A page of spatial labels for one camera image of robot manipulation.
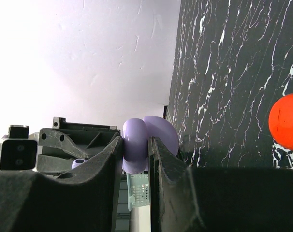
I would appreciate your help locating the lilac earbud front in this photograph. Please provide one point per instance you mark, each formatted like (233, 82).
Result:
(77, 162)

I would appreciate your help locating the lilac earbud charging case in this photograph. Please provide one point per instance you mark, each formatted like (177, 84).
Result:
(136, 134)

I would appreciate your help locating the orange earbud charging case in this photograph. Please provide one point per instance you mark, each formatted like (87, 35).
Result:
(281, 121)

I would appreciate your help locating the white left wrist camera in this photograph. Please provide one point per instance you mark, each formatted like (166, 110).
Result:
(17, 150)

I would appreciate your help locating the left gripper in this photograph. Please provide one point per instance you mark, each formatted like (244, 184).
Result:
(72, 138)

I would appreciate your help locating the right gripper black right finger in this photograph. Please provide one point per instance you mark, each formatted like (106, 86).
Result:
(191, 199)

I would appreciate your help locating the teal plastic basket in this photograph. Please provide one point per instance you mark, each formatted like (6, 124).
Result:
(138, 190)

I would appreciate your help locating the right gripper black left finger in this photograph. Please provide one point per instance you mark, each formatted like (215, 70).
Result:
(84, 199)

